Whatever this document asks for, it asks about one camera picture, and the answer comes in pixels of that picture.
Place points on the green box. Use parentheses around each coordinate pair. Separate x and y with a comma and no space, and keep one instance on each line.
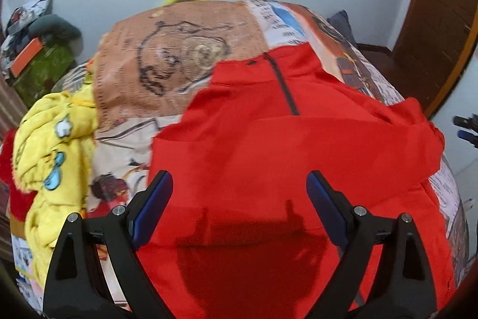
(41,76)

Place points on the printed comic blanket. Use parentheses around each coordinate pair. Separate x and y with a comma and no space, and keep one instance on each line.
(168,53)

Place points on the wooden door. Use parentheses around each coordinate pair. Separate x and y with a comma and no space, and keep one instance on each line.
(437,23)

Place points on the red zip jacket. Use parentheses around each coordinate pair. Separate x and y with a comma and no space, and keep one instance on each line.
(261,154)

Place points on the red fleece cloth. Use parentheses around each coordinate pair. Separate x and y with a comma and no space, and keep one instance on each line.
(15,192)

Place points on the dark blue pillow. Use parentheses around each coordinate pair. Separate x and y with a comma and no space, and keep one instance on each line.
(341,25)

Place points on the grey cushion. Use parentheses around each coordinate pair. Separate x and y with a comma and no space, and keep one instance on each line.
(56,26)

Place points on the yellow cartoon fleece blanket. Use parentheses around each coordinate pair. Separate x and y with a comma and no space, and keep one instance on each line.
(48,154)

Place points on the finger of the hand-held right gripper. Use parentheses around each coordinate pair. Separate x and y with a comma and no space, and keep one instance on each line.
(468,138)
(465,121)

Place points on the orange flat box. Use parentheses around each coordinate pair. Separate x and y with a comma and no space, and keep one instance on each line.
(26,57)

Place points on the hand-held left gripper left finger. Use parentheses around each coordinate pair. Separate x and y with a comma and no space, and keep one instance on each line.
(155,199)

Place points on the clutter pile with green bag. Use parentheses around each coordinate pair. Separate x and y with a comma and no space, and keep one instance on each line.
(26,12)

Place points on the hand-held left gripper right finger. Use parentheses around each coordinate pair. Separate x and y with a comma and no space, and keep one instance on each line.
(325,199)

